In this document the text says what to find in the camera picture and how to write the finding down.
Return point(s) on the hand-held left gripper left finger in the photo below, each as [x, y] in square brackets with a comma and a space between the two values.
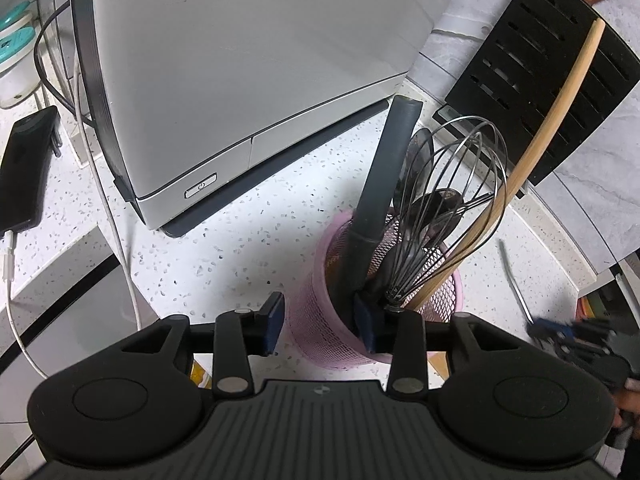
[272, 325]

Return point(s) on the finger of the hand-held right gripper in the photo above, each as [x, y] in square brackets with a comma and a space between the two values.
[555, 329]
[580, 349]

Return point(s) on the black smartphone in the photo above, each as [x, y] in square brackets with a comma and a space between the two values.
[25, 170]

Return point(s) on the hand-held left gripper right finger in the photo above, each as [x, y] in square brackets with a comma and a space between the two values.
[364, 327]

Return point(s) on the metal chopstick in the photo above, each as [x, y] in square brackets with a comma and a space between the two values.
[515, 280]

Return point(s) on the white cup teal lid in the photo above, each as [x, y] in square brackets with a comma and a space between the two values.
[12, 15]
[15, 70]

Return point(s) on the white countertop appliance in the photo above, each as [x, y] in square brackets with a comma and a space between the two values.
[250, 60]

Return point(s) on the black knife block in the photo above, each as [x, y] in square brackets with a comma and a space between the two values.
[540, 60]

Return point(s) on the wooden spatula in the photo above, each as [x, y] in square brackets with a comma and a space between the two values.
[560, 105]

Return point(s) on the pink mesh utensil holder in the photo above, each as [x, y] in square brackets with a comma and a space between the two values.
[320, 330]

